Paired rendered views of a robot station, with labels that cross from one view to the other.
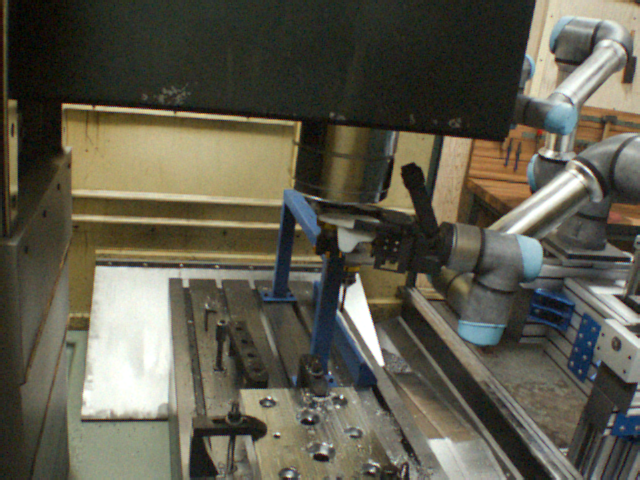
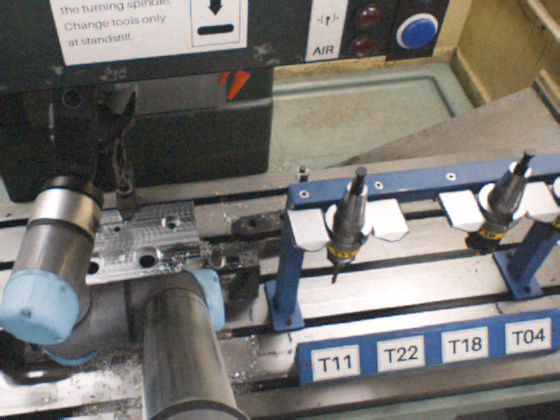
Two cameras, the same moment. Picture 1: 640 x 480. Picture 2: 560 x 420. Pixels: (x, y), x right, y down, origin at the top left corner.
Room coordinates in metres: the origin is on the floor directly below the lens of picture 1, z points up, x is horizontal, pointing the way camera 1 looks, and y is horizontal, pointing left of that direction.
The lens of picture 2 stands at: (1.16, -0.63, 1.93)
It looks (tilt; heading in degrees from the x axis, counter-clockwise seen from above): 50 degrees down; 100
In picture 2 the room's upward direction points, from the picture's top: 2 degrees counter-clockwise
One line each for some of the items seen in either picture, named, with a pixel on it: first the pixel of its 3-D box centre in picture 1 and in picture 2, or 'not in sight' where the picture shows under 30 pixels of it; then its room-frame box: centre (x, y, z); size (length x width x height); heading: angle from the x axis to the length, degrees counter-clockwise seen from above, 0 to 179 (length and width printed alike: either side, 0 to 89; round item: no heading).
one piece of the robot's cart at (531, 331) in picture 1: (564, 323); not in sight; (1.73, -0.84, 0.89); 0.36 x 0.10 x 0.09; 102
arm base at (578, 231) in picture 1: (584, 226); not in sight; (1.74, -0.82, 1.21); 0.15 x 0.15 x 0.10
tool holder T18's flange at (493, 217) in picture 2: not in sight; (500, 206); (1.47, -0.04, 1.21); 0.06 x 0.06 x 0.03
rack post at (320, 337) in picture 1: (323, 328); (290, 261); (1.19, -0.06, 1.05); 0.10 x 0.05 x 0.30; 106
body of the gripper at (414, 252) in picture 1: (409, 241); (84, 166); (0.93, -0.16, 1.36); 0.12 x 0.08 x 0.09; 91
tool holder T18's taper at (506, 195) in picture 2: not in sight; (511, 185); (1.47, -0.04, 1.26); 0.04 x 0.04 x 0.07
